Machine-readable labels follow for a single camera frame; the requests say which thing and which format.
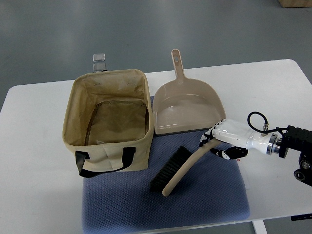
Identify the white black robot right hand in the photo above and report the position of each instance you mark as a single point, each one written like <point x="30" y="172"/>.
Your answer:
<point x="241" y="138"/>

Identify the beige hand broom black bristles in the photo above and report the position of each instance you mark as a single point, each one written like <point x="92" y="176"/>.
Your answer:
<point x="177" y="167"/>

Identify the beige plastic dustpan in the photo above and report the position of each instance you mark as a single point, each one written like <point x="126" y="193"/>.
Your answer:
<point x="185" y="104"/>

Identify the blue textured mat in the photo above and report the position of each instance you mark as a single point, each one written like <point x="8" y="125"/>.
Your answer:
<point x="212" y="191"/>

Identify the white table leg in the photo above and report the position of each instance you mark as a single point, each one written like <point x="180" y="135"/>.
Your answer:
<point x="259" y="227"/>

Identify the black table control panel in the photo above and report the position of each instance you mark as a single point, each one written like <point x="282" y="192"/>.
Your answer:
<point x="301" y="217"/>

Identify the brown cardboard box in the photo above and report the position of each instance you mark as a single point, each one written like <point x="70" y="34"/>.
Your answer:
<point x="295" y="3"/>

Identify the clear plastic clip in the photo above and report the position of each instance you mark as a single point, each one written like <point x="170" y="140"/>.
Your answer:
<point x="99" y="64"/>

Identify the yellow fabric bag black handle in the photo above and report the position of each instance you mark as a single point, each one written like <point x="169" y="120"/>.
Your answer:
<point x="109" y="124"/>

